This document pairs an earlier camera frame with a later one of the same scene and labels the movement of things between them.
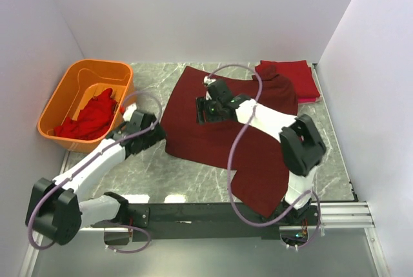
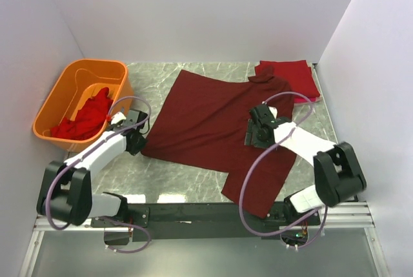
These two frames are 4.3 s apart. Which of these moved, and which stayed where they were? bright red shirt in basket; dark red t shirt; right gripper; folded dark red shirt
Moved: right gripper
Stayed: bright red shirt in basket; folded dark red shirt; dark red t shirt
